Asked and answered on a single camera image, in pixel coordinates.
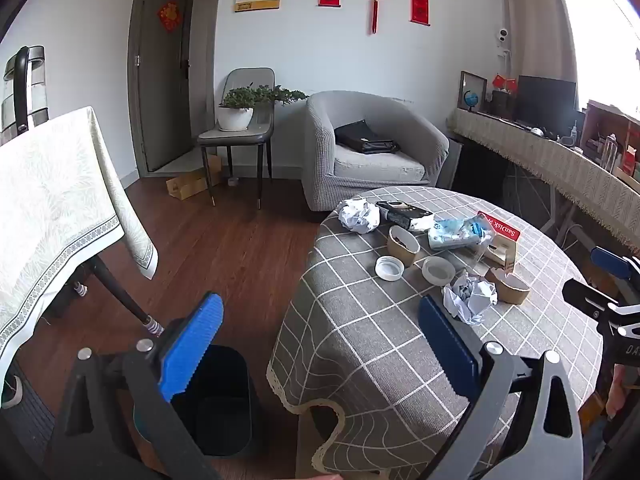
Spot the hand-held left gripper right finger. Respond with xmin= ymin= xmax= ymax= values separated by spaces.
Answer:
xmin=417 ymin=294 xmax=586 ymax=480

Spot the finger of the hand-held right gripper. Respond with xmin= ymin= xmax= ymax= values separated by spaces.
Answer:
xmin=590 ymin=246 xmax=640 ymax=282
xmin=561 ymin=279 xmax=640 ymax=322

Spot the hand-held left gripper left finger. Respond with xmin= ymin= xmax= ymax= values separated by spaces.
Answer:
xmin=45 ymin=291 xmax=224 ymax=480

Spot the white paper ball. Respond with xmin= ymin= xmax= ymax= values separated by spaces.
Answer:
xmin=338 ymin=198 xmax=382 ymax=235
xmin=441 ymin=271 xmax=499 ymax=326

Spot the dark teal waste bin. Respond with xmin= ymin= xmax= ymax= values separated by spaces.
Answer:
xmin=167 ymin=344 xmax=262 ymax=457

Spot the brown cardboard piece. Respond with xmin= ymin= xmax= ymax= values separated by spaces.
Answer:
xmin=484 ymin=266 xmax=531 ymax=305

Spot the clear plastic lid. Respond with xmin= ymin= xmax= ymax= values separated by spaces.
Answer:
xmin=422 ymin=256 xmax=456 ymax=284

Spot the red and white carton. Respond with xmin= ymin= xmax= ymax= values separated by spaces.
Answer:
xmin=476 ymin=210 xmax=522 ymax=269

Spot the white plastic lid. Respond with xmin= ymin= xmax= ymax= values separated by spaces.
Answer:
xmin=375 ymin=255 xmax=404 ymax=281

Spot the blue tissue packet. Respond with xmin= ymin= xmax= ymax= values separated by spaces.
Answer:
xmin=427 ymin=214 xmax=496 ymax=252

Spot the black printed box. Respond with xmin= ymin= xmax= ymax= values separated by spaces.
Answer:
xmin=375 ymin=200 xmax=434 ymax=231

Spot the person's right hand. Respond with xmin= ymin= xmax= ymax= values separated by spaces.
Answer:
xmin=605 ymin=364 xmax=640 ymax=422

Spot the round table grey checked cloth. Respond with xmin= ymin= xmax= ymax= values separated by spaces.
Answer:
xmin=266 ymin=186 xmax=605 ymax=472

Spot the dark table leg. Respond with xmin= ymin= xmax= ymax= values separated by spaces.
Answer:
xmin=47 ymin=260 xmax=90 ymax=320
xmin=90 ymin=255 xmax=164 ymax=339

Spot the metal jar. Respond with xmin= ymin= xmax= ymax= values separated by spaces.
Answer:
xmin=602 ymin=132 xmax=622 ymax=172

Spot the side desk with fringed cloth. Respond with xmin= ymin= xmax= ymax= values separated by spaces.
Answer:
xmin=446 ymin=107 xmax=640 ymax=255

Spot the wooden desk shelf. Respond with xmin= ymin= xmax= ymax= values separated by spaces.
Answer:
xmin=580 ymin=99 xmax=640 ymax=181

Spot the cardboard box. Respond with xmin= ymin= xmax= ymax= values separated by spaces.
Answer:
xmin=165 ymin=154 xmax=224 ymax=201

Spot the black monitor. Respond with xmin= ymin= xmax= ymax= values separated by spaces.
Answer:
xmin=516 ymin=75 xmax=578 ymax=129

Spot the dark ribbed floor mat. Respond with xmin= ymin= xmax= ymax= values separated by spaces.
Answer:
xmin=0 ymin=357 xmax=57 ymax=463

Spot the white slipper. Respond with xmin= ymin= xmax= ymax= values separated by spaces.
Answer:
xmin=0 ymin=374 xmax=24 ymax=409

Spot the brown desk organizer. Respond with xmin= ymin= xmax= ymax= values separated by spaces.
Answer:
xmin=487 ymin=89 xmax=517 ymax=117

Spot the grey armchair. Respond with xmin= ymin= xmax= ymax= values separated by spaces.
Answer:
xmin=301 ymin=90 xmax=450 ymax=213

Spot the white patterned tablecloth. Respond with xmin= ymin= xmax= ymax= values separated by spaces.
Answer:
xmin=0 ymin=106 xmax=159 ymax=376

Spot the black bag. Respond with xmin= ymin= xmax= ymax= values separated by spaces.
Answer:
xmin=333 ymin=119 xmax=401 ymax=155

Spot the potted plant white pot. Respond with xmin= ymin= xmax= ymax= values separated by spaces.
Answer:
xmin=216 ymin=85 xmax=309 ymax=132

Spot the grey door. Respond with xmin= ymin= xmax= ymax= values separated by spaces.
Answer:
xmin=127 ymin=0 xmax=196 ymax=177

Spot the grey dining chair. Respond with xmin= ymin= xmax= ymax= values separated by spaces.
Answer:
xmin=197 ymin=67 xmax=277 ymax=211

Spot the black framed chair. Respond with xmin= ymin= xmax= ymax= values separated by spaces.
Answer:
xmin=0 ymin=46 xmax=51 ymax=147

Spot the red door decoration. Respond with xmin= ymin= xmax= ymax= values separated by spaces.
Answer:
xmin=157 ymin=0 xmax=182 ymax=35

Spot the picture frame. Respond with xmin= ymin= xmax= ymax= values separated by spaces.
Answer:
xmin=458 ymin=70 xmax=489 ymax=113

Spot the white security camera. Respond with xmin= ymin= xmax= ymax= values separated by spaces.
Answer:
xmin=492 ymin=25 xmax=514 ymax=54

